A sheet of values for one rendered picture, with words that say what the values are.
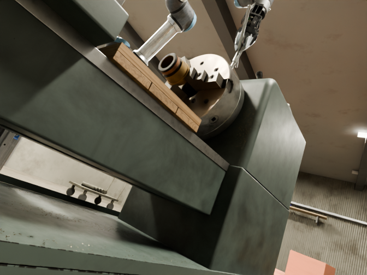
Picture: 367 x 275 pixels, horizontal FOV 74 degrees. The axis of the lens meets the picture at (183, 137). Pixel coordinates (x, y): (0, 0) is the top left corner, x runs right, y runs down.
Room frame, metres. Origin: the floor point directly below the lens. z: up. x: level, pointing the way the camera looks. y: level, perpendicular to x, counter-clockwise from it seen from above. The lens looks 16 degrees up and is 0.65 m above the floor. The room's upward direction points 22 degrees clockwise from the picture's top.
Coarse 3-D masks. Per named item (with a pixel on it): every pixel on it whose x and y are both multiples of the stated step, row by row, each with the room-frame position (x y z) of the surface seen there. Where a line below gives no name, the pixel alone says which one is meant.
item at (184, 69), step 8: (168, 56) 0.71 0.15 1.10; (176, 56) 0.69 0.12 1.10; (160, 64) 0.73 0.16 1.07; (168, 64) 0.75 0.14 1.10; (176, 64) 0.69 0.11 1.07; (184, 64) 0.71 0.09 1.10; (168, 72) 0.71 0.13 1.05; (176, 72) 0.71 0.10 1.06; (184, 72) 0.72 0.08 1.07; (168, 80) 0.75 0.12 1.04; (176, 80) 0.73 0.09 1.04; (184, 80) 0.75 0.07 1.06
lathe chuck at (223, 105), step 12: (192, 60) 0.85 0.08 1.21; (204, 60) 0.81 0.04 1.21; (216, 60) 0.77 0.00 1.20; (228, 72) 0.72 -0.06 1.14; (192, 96) 0.89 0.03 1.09; (204, 96) 0.76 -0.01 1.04; (216, 96) 0.72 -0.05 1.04; (228, 96) 0.73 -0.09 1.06; (192, 108) 0.78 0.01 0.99; (204, 108) 0.74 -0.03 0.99; (216, 108) 0.73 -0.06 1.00; (228, 108) 0.75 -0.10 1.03; (204, 120) 0.76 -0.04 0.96; (204, 132) 0.82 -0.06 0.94
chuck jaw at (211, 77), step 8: (192, 72) 0.71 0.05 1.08; (200, 72) 0.72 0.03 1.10; (216, 72) 0.70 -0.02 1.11; (192, 80) 0.73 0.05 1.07; (200, 80) 0.72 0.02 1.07; (208, 80) 0.71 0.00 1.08; (216, 80) 0.69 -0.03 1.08; (224, 80) 0.72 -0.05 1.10; (200, 88) 0.76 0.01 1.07; (208, 88) 0.75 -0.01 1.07; (216, 88) 0.73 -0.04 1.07
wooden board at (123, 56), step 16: (112, 48) 0.43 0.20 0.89; (128, 64) 0.44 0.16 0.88; (144, 64) 0.46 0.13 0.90; (144, 80) 0.47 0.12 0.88; (160, 80) 0.50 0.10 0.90; (160, 96) 0.51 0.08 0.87; (176, 96) 0.54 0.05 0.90; (176, 112) 0.56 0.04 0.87; (192, 112) 0.60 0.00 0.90; (192, 128) 0.61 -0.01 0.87
